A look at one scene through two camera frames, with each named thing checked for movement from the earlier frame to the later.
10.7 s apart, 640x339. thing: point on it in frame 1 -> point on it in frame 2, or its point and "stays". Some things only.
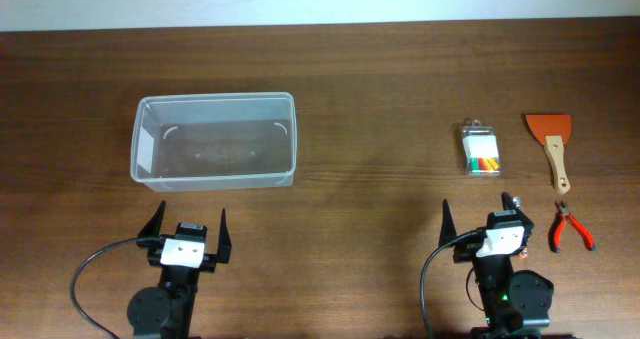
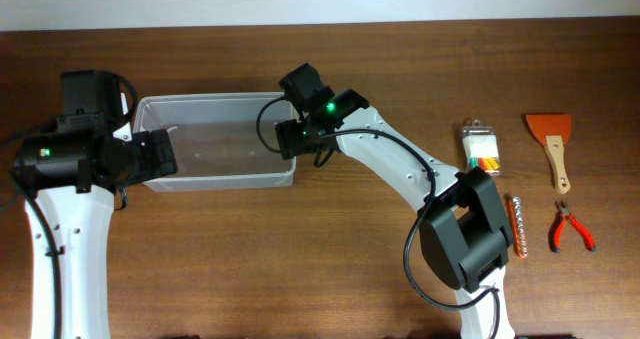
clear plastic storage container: (214, 141) stays
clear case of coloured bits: (481, 150) stays
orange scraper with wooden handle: (553, 130) stays
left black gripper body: (189, 277) -> (150, 160)
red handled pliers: (563, 215) stays
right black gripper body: (465, 251) -> (300, 136)
